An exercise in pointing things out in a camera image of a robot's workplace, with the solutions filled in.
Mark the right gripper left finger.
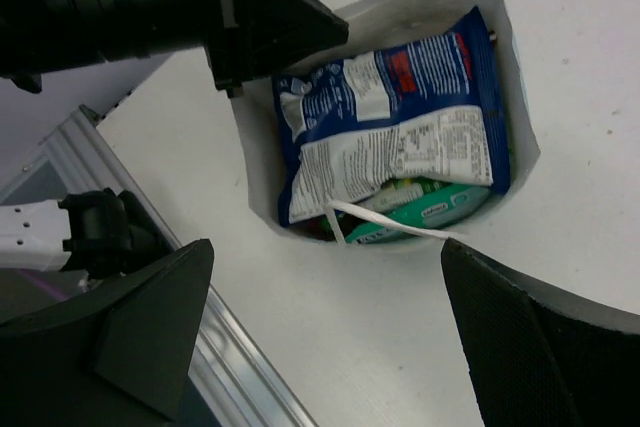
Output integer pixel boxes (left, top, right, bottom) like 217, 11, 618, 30
1, 239, 214, 426

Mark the blue white snack bag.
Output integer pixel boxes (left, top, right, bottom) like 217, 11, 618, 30
272, 8, 511, 227

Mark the light blue paper bag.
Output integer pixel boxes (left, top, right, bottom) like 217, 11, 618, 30
232, 0, 540, 247

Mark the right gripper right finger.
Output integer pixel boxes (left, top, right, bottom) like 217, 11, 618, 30
441, 239, 639, 426

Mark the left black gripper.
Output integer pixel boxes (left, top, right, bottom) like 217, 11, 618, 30
1, 0, 349, 96

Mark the green mint candy bag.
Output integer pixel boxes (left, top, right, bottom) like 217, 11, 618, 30
360, 179, 491, 229

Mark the aluminium front rail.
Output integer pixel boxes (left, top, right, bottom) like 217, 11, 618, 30
1, 112, 313, 426

